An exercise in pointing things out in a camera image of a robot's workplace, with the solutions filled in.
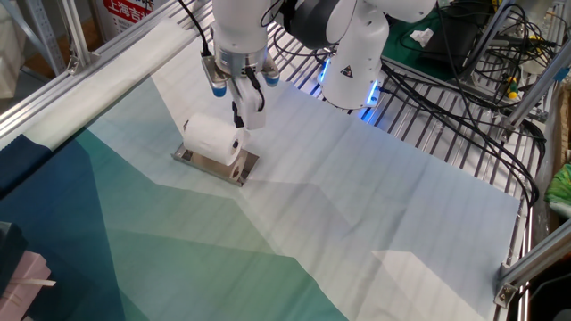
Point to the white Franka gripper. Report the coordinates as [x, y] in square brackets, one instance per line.
[252, 107]

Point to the white toilet paper roll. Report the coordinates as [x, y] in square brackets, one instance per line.
[214, 138]

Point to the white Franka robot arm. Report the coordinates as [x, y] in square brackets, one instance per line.
[357, 58]

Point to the shiny metal toilet paper holder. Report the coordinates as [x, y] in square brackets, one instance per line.
[214, 167]

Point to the grey wrist sensor box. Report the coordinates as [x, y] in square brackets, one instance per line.
[270, 73]
[215, 80]

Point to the white box with red print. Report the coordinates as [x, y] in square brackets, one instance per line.
[129, 13]

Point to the blue green white tablecloth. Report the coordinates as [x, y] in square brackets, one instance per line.
[178, 267]

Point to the crumpled white tissue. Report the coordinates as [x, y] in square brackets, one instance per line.
[421, 38]

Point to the grey perforated shelf upright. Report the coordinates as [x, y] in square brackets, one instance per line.
[44, 35]

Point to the black flat device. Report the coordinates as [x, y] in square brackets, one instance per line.
[455, 44]

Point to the pink gift box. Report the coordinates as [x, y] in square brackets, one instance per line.
[22, 290]

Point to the green plastic bag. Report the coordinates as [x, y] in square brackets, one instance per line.
[560, 191]

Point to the aluminium table side rail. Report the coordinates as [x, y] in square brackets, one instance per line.
[120, 38]

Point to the aluminium frame post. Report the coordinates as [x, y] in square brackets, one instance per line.
[76, 31]
[540, 84]

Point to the aluminium frame beam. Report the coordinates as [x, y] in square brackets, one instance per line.
[535, 260]

